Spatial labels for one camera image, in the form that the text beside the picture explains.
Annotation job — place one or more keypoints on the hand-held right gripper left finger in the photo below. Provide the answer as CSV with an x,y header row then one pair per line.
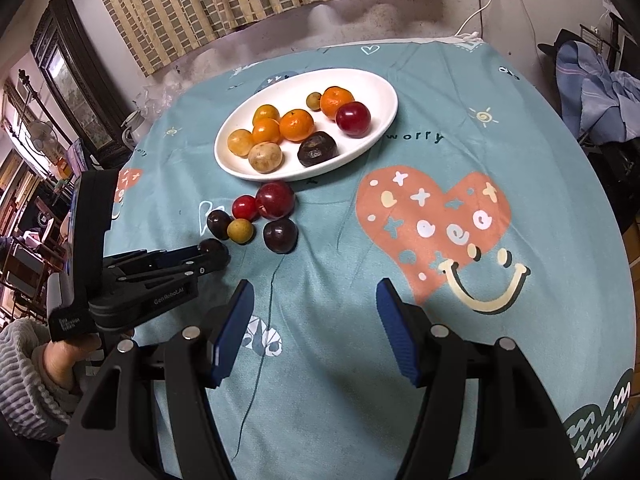
x,y
232,332

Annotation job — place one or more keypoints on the blue clothes heap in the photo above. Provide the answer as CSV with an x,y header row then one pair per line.
x,y
590,90

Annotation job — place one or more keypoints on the person's left forearm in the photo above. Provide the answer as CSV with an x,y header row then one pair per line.
x,y
25,385

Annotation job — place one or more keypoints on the small tan fruit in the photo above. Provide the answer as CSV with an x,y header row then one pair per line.
x,y
240,230
314,100

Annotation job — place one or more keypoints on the white electric fan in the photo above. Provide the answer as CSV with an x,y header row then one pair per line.
x,y
42,132

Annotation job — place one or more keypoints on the person's left hand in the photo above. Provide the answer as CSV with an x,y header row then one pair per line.
x,y
62,362

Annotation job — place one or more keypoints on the blue printed tablecloth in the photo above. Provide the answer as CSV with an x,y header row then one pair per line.
x,y
325,260

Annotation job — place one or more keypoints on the large dark purple plum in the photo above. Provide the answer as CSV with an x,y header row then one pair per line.
x,y
317,148

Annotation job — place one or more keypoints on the dark thread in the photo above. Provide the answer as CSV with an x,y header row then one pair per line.
x,y
260,360

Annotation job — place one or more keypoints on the white kettle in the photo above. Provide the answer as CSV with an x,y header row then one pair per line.
x,y
134,127

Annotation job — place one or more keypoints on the orange mandarin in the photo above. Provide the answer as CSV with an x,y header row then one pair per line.
x,y
266,111
266,132
296,125
336,102

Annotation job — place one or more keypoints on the black hat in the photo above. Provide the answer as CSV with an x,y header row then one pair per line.
x,y
562,40

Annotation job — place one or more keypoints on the small red plum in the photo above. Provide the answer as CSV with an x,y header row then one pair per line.
x,y
245,207

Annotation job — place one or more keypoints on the clear plastic bags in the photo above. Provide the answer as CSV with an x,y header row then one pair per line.
x,y
160,95

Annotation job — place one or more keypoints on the dark framed mirror cabinet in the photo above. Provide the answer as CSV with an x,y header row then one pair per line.
x,y
75,80

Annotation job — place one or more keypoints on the tan round fruit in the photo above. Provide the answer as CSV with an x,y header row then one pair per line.
x,y
265,156

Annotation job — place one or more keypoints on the yellow loquat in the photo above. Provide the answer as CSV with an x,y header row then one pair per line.
x,y
240,141

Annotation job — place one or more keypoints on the white plate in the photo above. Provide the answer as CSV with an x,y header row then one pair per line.
x,y
375,95

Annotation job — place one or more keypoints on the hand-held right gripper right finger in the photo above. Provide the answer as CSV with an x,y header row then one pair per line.
x,y
400,332

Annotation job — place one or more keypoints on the white underlay cloth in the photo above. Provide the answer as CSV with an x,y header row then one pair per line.
x,y
462,40

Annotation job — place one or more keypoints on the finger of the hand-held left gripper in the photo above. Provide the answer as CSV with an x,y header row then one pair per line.
x,y
170,256
200,267

